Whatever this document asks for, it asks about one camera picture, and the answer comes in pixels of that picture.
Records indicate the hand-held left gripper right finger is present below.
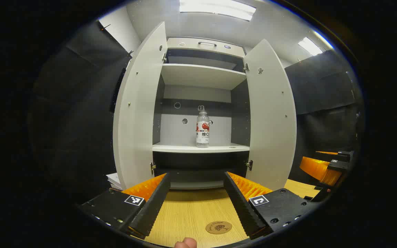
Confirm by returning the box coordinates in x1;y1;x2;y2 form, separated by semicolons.
223;171;318;240

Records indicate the small ceiling light panel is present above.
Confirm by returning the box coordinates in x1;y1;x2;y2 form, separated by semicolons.
298;36;324;56

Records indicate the large ceiling light panel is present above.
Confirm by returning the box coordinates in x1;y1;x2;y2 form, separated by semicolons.
180;0;257;21

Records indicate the stack of white papers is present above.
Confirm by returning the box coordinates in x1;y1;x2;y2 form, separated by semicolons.
106;172;125;191

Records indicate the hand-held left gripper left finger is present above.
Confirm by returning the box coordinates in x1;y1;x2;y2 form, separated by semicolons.
78;173;171;240

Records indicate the round cork coaster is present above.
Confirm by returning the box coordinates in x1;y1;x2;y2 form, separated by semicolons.
205;221;233;235

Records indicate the black backdrop cloth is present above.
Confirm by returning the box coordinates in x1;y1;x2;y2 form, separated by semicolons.
28;19;363;204

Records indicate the clear plastic bottle red label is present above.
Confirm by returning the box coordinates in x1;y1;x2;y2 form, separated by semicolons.
196;105;210;148

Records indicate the white cabinet shelf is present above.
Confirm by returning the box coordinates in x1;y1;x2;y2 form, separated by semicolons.
161;64;247;91
152;143;251;154

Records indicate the cabinet door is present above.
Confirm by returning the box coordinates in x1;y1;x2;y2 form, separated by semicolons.
113;21;168;190
243;39;297;191

